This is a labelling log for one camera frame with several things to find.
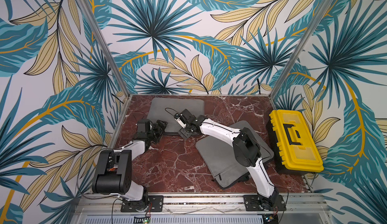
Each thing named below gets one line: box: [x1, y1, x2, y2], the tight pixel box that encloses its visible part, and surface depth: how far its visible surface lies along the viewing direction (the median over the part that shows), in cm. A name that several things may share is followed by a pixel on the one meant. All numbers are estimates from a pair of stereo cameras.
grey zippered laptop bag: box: [147, 97, 205, 134], surface depth 115 cm
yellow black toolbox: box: [266, 109, 325, 173], surface depth 79 cm
